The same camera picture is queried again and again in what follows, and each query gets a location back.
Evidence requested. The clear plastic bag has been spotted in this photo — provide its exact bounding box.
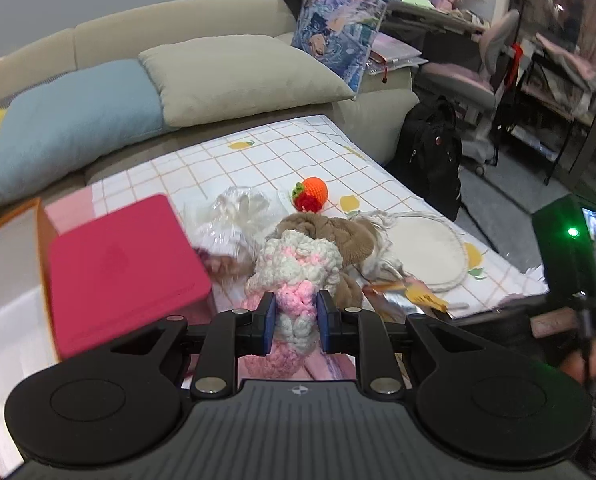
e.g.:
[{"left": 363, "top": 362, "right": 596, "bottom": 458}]
[{"left": 183, "top": 186, "right": 279, "bottom": 278}]

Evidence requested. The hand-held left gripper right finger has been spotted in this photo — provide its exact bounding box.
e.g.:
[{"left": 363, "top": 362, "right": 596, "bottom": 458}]
[{"left": 316, "top": 290, "right": 484, "bottom": 396}]

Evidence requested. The white round woven mat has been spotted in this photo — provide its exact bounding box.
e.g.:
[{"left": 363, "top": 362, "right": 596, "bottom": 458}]
[{"left": 355, "top": 210, "right": 471, "bottom": 293}]

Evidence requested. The beige sofa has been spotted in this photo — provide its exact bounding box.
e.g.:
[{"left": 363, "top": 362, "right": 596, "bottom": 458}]
[{"left": 0, "top": 0, "right": 419, "bottom": 211}]

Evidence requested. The metal rack with pink cloths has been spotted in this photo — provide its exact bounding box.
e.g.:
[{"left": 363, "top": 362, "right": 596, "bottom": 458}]
[{"left": 518, "top": 0, "right": 596, "bottom": 186}]

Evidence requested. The yellow wrapper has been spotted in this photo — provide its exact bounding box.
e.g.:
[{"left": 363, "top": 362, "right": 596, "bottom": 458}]
[{"left": 363, "top": 280, "right": 451, "bottom": 311}]

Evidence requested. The blue pillow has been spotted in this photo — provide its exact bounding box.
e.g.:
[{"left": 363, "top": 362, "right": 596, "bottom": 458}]
[{"left": 0, "top": 59, "right": 179, "bottom": 207}]

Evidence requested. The blue figure print cushion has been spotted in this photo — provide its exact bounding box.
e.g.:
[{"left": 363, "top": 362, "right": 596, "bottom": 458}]
[{"left": 291, "top": 0, "right": 390, "bottom": 93}]

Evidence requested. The brown plush cloth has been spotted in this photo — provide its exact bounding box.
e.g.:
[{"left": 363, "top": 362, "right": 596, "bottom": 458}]
[{"left": 275, "top": 212, "right": 379, "bottom": 311}]

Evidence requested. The pink white crochet toy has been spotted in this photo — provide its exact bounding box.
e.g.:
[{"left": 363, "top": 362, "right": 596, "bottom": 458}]
[{"left": 240, "top": 230, "right": 344, "bottom": 378}]

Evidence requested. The orange crochet fruit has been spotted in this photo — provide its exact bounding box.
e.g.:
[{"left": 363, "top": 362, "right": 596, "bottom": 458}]
[{"left": 291, "top": 177, "right": 329, "bottom": 212}]

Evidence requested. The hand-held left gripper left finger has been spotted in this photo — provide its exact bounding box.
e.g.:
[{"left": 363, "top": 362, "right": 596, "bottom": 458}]
[{"left": 110, "top": 292, "right": 278, "bottom": 396}]

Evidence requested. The checked lemon print blanket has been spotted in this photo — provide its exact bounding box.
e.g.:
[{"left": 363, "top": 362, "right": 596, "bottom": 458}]
[{"left": 43, "top": 114, "right": 549, "bottom": 381}]

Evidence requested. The red box lid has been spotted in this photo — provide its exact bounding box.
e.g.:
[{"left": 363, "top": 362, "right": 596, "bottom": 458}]
[{"left": 47, "top": 194, "right": 214, "bottom": 361}]

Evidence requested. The orange cardboard box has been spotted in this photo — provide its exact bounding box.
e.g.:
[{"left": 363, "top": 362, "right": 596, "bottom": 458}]
[{"left": 0, "top": 199, "right": 61, "bottom": 478}]

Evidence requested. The pink desk chair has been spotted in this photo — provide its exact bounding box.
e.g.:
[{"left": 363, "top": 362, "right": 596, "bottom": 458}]
[{"left": 420, "top": 8, "right": 521, "bottom": 176}]

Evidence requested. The beige pillow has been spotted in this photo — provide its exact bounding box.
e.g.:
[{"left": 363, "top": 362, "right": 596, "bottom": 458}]
[{"left": 138, "top": 35, "right": 356, "bottom": 128}]

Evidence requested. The black backpack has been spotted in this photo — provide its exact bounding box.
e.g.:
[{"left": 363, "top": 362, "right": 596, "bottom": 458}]
[{"left": 388, "top": 96, "right": 463, "bottom": 221}]

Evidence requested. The pink plastic folder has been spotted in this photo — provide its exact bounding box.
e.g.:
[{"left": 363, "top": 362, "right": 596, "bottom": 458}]
[{"left": 365, "top": 35, "right": 429, "bottom": 76}]

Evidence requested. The grey desk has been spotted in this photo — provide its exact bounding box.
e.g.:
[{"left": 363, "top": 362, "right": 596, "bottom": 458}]
[{"left": 378, "top": 0, "right": 489, "bottom": 71}]

